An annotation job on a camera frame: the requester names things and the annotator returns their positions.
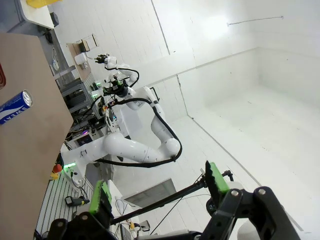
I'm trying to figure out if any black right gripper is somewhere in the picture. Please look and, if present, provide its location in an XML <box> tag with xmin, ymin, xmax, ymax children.
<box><xmin>101</xmin><ymin>79</ymin><xmax>129</xmax><ymax>99</ymax></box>

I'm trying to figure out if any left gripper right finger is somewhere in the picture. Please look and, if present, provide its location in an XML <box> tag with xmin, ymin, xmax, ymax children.
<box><xmin>199</xmin><ymin>160</ymin><xmax>301</xmax><ymax>240</ymax></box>

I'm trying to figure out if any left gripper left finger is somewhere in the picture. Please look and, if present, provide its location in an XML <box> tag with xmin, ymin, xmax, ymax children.
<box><xmin>47</xmin><ymin>179</ymin><xmax>119</xmax><ymax>240</ymax></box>

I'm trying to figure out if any blue Pocari Sweat can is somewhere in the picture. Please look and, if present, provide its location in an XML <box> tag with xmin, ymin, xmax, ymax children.
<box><xmin>0</xmin><ymin>89</ymin><xmax>34</xmax><ymax>126</ymax></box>

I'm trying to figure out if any slotted aluminium robot base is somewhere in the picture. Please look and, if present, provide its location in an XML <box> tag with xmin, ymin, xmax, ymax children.
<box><xmin>34</xmin><ymin>172</ymin><xmax>101</xmax><ymax>240</ymax></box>

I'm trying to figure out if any yellow plastic shopping basket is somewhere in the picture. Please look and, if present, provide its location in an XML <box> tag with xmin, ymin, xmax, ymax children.
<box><xmin>26</xmin><ymin>0</ymin><xmax>63</xmax><ymax>8</ymax></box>

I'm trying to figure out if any white humanoid robot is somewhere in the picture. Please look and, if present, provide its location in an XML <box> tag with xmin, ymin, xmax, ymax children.
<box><xmin>94</xmin><ymin>52</ymin><xmax>140</xmax><ymax>87</ymax></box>

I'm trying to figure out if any black handheld scanner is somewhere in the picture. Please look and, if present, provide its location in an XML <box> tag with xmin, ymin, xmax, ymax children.
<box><xmin>64</xmin><ymin>195</ymin><xmax>90</xmax><ymax>207</ymax></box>

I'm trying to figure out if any white box device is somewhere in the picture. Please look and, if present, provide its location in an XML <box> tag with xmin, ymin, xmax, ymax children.
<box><xmin>74</xmin><ymin>52</ymin><xmax>88</xmax><ymax>65</ymax></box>

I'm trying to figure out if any grey metal panel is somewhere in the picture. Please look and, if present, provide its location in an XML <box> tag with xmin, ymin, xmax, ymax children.
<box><xmin>123</xmin><ymin>177</ymin><xmax>178</xmax><ymax>208</ymax></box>

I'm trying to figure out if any red emergency stop button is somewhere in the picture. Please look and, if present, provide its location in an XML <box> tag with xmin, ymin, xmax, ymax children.
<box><xmin>49</xmin><ymin>163</ymin><xmax>63</xmax><ymax>181</ymax></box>

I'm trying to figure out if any wooden board panel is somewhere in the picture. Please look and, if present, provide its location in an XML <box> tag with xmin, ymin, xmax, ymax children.
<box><xmin>66</xmin><ymin>33</ymin><xmax>101</xmax><ymax>81</ymax></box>

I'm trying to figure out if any black tripod pole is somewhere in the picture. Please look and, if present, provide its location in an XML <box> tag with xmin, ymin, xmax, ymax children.
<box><xmin>109</xmin><ymin>173</ymin><xmax>235</xmax><ymax>226</ymax></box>

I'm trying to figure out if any small dark monitor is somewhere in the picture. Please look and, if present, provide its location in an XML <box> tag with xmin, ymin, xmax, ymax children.
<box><xmin>74</xmin><ymin>133</ymin><xmax>94</xmax><ymax>148</ymax></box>

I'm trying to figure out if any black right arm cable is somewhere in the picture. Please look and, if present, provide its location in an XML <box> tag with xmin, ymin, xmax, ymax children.
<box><xmin>96</xmin><ymin>98</ymin><xmax>183</xmax><ymax>169</ymax></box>

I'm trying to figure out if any cream basket with brown handles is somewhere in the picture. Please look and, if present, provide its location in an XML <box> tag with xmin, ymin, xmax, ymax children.
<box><xmin>0</xmin><ymin>63</ymin><xmax>7</xmax><ymax>90</ymax></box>

